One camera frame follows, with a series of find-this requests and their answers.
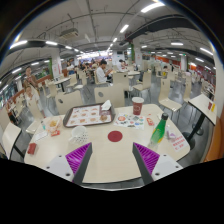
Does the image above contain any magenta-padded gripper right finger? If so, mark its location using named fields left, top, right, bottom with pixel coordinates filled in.
left=131, top=142, right=184, bottom=186

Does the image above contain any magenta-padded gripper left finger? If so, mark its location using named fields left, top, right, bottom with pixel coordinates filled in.
left=44, top=142, right=94, bottom=185

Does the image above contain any green plastic drink bottle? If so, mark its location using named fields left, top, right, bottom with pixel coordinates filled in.
left=147, top=112, right=170, bottom=150

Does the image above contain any white black-dotted mug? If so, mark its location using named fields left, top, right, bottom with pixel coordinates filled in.
left=68, top=125, right=90, bottom=146

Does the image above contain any small purple-white packet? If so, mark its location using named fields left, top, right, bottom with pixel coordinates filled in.
left=165, top=128, right=178, bottom=140

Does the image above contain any small red sauce packet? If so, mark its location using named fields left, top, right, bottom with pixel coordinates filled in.
left=49, top=129, right=62, bottom=138

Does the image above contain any red sachet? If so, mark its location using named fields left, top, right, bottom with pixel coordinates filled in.
left=145, top=116, right=156, bottom=127

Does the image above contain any crumpled food wrapper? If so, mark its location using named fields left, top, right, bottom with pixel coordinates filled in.
left=44, top=115, right=64, bottom=134

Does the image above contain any white paper card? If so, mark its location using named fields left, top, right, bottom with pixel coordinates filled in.
left=33, top=130, right=49, bottom=142

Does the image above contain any flat round red coaster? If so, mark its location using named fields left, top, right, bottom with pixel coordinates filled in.
left=107, top=130, right=124, bottom=143

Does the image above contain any colourful printed leaflet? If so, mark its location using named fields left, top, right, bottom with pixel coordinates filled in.
left=113, top=112, right=146, bottom=131

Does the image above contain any small red box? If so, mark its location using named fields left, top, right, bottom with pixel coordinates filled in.
left=26, top=142, right=38, bottom=156

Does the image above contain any brown food tray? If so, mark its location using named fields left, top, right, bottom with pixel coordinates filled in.
left=62, top=102, right=117, bottom=129

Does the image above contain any red paper cup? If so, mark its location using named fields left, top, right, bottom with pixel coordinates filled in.
left=131, top=96, right=145, bottom=116

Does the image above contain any crumpled white napkin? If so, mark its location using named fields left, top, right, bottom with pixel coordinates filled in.
left=100, top=99, right=113, bottom=112

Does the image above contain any orange bench seat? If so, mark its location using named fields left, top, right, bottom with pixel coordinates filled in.
left=203, top=109, right=224, bottom=163

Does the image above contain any person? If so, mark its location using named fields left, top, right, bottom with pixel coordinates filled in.
left=65, top=61, right=76, bottom=76
left=23, top=84, right=46, bottom=118
left=95, top=59, right=114, bottom=85
left=22, top=65, right=39, bottom=91

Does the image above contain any dark-edged side table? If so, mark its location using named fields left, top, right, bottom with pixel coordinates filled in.
left=181, top=93, right=218, bottom=151

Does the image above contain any group of beige chairs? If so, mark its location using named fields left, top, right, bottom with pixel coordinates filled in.
left=43, top=64, right=201, bottom=101

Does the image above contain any ceiling air conditioner unit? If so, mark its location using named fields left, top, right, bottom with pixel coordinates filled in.
left=59, top=27, right=80, bottom=40

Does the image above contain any group of ceiling lights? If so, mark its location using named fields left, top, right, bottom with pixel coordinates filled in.
left=9, top=1, right=214, bottom=73

